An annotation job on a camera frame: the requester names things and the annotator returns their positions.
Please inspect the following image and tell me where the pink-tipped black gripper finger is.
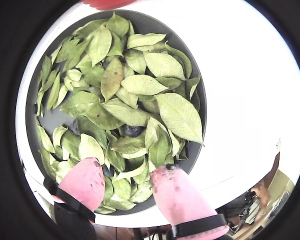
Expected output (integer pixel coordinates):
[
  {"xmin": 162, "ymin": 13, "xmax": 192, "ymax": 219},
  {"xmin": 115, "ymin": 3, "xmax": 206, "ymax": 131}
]
[
  {"xmin": 43, "ymin": 157, "xmax": 106, "ymax": 240},
  {"xmin": 149, "ymin": 164, "xmax": 231, "ymax": 240}
]

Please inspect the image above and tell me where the dark grey round bowl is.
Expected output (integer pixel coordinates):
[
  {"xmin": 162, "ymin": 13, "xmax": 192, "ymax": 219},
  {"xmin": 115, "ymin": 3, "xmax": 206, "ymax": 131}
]
[{"xmin": 25, "ymin": 9, "xmax": 207, "ymax": 216}]

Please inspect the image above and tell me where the pile of green leaves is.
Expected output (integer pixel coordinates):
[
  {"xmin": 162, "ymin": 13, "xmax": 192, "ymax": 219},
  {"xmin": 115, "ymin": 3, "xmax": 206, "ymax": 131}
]
[{"xmin": 35, "ymin": 12, "xmax": 205, "ymax": 215}]

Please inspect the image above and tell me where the red collapsible silicone cup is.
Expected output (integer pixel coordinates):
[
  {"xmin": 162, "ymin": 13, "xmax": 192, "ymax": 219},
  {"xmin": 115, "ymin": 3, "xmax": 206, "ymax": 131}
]
[{"xmin": 82, "ymin": 0, "xmax": 138, "ymax": 11}]

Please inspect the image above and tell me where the blueberry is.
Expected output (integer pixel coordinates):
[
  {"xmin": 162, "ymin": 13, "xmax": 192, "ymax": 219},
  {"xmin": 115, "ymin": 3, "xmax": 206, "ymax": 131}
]
[
  {"xmin": 121, "ymin": 124, "xmax": 145, "ymax": 138},
  {"xmin": 101, "ymin": 164, "xmax": 115, "ymax": 178}
]

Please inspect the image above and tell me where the large pointed green leaf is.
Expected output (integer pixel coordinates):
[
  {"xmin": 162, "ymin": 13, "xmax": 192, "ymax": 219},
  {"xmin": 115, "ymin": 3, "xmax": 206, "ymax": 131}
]
[{"xmin": 154, "ymin": 92, "xmax": 205, "ymax": 147}]

